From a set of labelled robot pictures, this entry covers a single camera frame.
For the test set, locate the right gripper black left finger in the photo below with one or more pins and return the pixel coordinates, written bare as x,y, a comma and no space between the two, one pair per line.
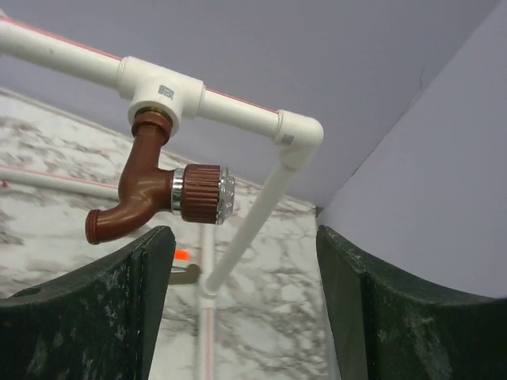
100,321

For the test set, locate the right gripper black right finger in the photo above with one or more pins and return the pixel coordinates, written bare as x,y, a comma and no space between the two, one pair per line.
390,324

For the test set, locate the brown plastic faucet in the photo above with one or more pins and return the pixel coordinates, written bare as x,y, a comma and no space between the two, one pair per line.
197,193

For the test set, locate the white PVC pipe frame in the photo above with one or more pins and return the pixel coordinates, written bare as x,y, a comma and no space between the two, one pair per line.
147,85

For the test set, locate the black orange tool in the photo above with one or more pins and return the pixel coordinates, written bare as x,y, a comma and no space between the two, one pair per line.
181,255

